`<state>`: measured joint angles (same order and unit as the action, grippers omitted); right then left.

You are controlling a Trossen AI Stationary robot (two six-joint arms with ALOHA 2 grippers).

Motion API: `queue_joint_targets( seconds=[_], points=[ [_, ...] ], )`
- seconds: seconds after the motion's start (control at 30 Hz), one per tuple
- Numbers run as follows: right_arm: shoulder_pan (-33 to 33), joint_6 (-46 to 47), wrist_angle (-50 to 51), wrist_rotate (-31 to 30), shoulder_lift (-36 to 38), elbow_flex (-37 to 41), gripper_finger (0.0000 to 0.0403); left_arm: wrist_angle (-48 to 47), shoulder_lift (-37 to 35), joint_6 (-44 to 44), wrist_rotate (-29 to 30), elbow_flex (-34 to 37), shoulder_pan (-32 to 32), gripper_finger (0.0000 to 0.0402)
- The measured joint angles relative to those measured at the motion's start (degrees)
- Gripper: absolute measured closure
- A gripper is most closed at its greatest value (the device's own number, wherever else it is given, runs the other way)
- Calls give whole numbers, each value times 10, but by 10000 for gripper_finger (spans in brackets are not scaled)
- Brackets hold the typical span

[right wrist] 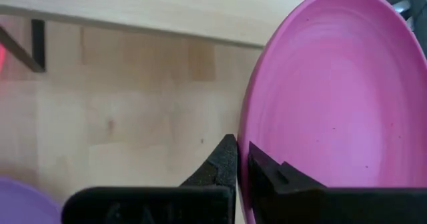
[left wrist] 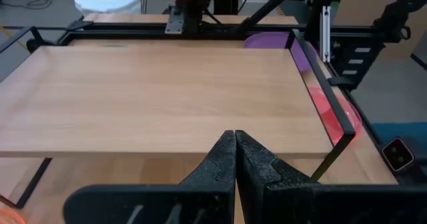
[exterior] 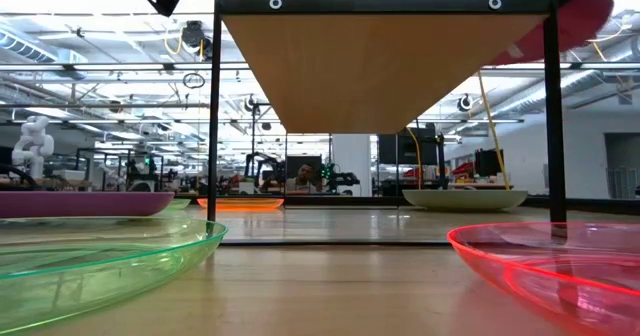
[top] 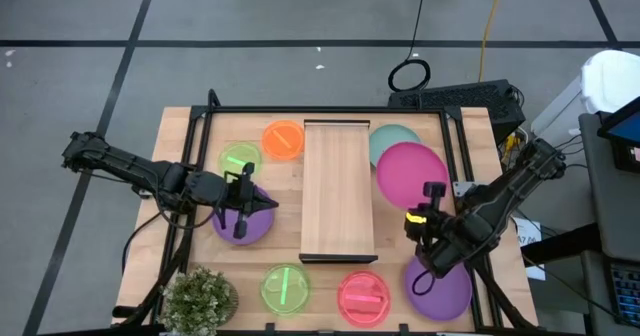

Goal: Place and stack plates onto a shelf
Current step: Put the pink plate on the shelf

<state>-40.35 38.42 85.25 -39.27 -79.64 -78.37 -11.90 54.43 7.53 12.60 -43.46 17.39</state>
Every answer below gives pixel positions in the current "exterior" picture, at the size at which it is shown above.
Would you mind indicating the large black screen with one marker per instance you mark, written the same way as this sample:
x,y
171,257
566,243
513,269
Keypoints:
x,y
395,148

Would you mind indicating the wooden tray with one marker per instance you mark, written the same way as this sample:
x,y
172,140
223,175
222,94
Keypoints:
x,y
370,76

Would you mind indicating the orange transparent plate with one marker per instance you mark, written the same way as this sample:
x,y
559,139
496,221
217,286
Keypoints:
x,y
240,204

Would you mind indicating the person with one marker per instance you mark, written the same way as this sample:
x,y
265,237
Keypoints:
x,y
304,181

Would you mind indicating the grey door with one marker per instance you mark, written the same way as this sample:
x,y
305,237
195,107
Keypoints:
x,y
622,156

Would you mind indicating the purple plate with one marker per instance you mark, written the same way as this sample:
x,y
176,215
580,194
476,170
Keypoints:
x,y
75,203
585,16

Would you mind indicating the pale teal plate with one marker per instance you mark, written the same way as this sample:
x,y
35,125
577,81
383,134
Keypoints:
x,y
465,200

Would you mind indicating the red transparent plate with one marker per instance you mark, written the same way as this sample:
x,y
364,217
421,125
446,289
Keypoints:
x,y
550,286

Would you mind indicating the white pillar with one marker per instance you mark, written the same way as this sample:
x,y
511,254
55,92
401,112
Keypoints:
x,y
352,161

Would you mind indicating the black frame workstation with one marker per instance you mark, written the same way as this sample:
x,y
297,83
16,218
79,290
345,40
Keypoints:
x,y
142,176

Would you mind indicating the small black monitor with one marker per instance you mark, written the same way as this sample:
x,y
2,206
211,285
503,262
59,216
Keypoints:
x,y
487,163

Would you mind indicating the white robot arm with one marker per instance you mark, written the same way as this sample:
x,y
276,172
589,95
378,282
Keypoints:
x,y
35,146

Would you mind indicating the green transparent plate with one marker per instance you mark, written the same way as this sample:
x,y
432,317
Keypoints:
x,y
181,204
100,276

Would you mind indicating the red object on table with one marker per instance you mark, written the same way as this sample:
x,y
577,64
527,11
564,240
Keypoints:
x,y
464,170

